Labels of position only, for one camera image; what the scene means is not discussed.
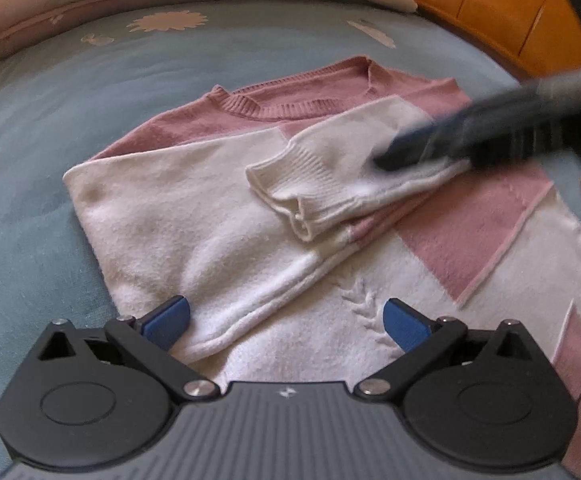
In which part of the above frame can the wooden headboard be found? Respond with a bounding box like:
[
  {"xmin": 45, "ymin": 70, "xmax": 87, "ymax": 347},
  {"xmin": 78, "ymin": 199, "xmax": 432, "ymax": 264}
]
[{"xmin": 400, "ymin": 0, "xmax": 581, "ymax": 79}]

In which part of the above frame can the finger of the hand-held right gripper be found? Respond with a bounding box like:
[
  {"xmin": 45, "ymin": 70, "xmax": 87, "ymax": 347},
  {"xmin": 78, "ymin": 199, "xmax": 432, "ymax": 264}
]
[{"xmin": 371, "ymin": 105, "xmax": 477, "ymax": 174}]

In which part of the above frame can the pink and white knit sweater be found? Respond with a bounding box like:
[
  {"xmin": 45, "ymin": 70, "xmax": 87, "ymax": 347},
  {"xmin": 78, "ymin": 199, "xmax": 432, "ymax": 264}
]
[{"xmin": 63, "ymin": 57, "xmax": 581, "ymax": 479}]

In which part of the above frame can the blue floral bed sheet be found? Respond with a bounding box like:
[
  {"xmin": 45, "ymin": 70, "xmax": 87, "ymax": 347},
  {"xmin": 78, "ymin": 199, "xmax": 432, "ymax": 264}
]
[{"xmin": 0, "ymin": 0, "xmax": 581, "ymax": 411}]

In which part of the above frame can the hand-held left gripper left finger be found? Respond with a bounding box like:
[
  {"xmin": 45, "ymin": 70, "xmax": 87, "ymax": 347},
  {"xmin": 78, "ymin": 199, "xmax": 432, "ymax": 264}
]
[{"xmin": 38, "ymin": 295, "xmax": 220, "ymax": 402}]

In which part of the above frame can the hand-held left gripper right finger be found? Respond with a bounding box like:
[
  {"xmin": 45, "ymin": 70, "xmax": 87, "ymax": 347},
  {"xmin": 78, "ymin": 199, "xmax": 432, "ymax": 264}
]
[{"xmin": 354, "ymin": 297, "xmax": 536, "ymax": 404}]

